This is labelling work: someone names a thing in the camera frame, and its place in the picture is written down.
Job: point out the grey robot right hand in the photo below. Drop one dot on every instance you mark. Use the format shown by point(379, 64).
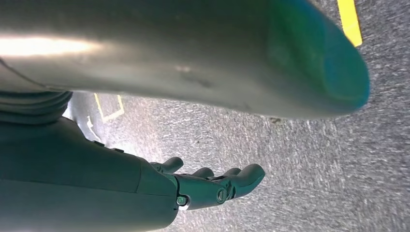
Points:
point(80, 185)

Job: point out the yellow floor tape square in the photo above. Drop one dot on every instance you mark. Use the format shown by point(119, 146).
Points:
point(113, 116)
point(349, 22)

